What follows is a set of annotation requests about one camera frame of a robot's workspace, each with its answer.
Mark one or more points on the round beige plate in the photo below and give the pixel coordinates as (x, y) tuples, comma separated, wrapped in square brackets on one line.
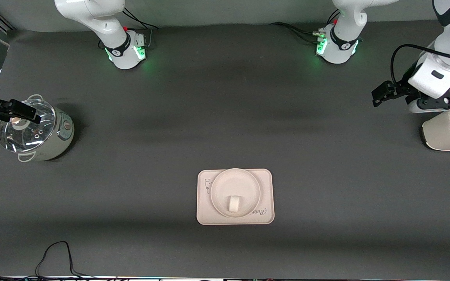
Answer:
[(233, 183)]

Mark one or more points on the small white bun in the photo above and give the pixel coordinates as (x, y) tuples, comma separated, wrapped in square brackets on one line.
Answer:
[(233, 204)]

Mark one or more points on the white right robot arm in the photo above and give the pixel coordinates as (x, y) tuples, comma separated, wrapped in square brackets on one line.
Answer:
[(108, 23)]

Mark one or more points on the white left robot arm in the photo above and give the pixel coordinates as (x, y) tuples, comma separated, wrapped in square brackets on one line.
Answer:
[(346, 35)]

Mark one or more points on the beige rabbit print tray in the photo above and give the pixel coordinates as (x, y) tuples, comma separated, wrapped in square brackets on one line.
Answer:
[(266, 183)]

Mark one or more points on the glass pot lid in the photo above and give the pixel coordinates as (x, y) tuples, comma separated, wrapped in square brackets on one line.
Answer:
[(25, 136)]

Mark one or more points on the steel pot with glass lid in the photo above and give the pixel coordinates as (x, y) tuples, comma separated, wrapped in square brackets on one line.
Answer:
[(63, 136)]

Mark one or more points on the cream toaster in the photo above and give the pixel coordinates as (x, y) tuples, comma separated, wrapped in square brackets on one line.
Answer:
[(447, 132)]

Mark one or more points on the dark grey table mat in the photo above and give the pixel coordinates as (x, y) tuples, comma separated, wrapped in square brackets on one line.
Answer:
[(131, 183)]

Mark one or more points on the aluminium frame rail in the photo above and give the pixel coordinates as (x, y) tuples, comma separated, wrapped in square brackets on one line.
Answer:
[(0, 19)]

